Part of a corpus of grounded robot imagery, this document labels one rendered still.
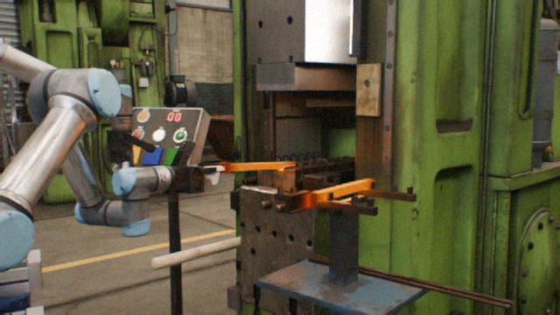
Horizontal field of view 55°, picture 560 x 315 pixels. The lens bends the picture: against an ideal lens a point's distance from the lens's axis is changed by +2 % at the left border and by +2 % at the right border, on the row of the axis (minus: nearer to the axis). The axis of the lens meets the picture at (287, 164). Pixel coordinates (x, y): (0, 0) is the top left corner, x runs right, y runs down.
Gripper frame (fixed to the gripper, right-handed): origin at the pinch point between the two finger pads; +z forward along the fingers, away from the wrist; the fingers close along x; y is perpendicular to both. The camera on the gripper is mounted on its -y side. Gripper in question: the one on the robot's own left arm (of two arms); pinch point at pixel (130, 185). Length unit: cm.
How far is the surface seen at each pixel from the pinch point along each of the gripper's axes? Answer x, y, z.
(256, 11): 11, -45, -62
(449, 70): 48, -102, -40
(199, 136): -14.1, -29.5, -15.1
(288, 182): 27, -50, -1
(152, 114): -32.1, -15.0, -23.8
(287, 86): 26, -50, -35
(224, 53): -876, -336, -113
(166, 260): -1.8, -12.3, 30.4
